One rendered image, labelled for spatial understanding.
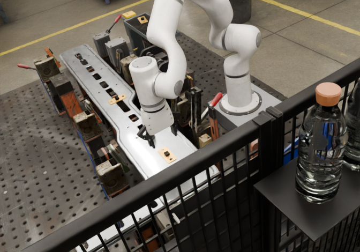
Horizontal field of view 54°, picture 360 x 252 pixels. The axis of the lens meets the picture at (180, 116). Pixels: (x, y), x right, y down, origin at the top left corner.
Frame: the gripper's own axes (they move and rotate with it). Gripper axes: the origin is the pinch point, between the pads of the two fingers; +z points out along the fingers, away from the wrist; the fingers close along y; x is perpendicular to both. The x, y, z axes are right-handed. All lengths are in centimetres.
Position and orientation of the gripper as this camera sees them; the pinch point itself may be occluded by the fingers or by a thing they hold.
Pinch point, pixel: (163, 138)
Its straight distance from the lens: 124.3
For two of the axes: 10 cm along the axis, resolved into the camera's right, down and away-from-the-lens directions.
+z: 1.7, 7.5, 6.4
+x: 5.2, 4.8, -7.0
